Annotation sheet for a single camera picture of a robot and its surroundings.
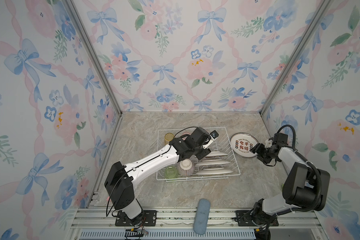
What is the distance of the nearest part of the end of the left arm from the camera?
54 cm

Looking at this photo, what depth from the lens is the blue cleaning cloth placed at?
70 centimetres

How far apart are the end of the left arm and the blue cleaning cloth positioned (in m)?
0.37
